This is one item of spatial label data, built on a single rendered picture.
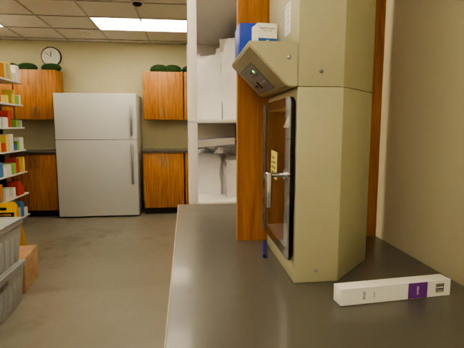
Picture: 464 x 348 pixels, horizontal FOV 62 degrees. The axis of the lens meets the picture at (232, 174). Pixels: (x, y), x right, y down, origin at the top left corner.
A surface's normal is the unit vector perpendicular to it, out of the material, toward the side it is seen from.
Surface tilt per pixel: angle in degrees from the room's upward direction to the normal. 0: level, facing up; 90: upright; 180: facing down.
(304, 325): 0
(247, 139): 90
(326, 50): 90
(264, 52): 90
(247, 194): 90
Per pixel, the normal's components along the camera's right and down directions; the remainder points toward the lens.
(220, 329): 0.00, -0.99
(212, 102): -0.30, 0.17
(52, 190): 0.12, 0.12
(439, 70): -0.99, 0.01
